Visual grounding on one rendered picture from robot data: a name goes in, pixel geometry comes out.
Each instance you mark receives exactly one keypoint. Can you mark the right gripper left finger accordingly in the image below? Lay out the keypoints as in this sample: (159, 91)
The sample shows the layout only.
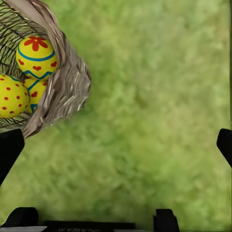
(11, 145)

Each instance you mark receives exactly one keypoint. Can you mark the wicker basket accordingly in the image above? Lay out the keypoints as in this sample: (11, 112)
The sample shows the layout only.
(68, 89)

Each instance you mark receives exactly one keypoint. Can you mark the easter egg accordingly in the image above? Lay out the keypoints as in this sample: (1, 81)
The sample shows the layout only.
(35, 57)
(14, 97)
(36, 89)

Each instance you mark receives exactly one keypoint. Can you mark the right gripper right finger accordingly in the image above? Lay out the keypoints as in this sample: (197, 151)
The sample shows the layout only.
(224, 143)

